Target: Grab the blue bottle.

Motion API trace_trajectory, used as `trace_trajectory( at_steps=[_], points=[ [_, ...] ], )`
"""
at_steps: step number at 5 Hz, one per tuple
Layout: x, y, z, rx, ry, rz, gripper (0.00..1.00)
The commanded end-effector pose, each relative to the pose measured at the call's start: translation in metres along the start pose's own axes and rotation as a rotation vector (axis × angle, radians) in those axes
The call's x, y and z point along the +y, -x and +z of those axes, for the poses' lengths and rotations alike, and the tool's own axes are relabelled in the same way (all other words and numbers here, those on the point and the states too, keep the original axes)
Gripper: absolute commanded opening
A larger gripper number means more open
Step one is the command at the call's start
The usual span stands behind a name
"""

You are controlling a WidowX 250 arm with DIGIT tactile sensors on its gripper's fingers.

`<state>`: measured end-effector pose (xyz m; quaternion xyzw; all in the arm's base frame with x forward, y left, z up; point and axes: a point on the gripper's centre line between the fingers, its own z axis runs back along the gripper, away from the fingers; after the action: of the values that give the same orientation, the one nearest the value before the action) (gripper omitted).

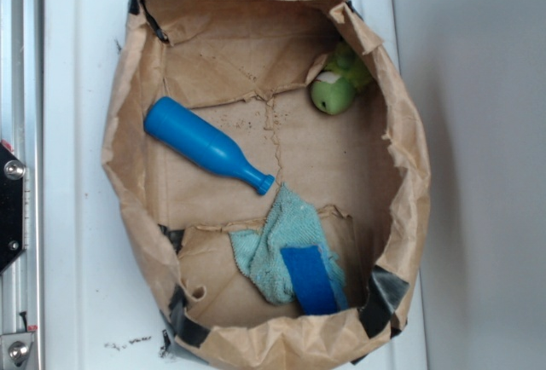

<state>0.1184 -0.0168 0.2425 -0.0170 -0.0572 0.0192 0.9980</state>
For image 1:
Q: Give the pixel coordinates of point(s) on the blue plastic bottle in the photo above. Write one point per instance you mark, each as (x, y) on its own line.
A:
(202, 143)

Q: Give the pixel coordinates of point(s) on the light blue towel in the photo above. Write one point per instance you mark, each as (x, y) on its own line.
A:
(291, 222)

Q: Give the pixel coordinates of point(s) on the green plush toy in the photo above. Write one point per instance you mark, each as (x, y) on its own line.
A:
(343, 77)

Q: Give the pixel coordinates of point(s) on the blue sponge strip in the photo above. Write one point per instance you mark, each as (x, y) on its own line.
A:
(311, 284)

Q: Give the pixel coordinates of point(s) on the black mounting bracket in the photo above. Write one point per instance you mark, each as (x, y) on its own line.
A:
(11, 206)

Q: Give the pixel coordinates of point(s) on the aluminium frame rail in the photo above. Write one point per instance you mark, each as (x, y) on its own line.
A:
(22, 284)

